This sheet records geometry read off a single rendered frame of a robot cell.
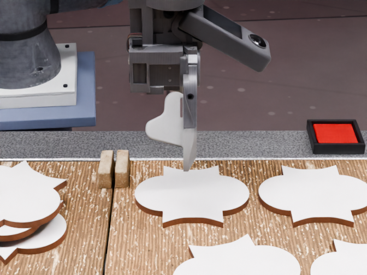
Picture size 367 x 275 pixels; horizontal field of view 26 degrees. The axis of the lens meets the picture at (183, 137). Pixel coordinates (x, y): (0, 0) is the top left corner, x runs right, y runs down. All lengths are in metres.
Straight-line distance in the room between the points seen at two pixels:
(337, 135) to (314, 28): 2.75
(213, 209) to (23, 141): 0.36
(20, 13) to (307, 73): 2.27
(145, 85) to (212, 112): 2.24
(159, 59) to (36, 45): 0.54
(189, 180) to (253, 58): 0.22
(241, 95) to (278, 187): 2.24
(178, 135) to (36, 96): 0.53
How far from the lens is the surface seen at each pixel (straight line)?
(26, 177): 1.04
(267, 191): 1.05
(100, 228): 1.00
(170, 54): 0.90
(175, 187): 1.05
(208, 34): 0.90
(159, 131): 0.92
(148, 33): 0.91
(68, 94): 1.40
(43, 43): 1.42
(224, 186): 1.05
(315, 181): 1.08
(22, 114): 1.40
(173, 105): 0.92
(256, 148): 1.20
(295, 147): 1.20
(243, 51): 0.91
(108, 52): 3.67
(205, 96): 3.27
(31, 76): 1.41
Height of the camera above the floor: 1.54
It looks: 31 degrees down
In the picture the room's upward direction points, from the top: straight up
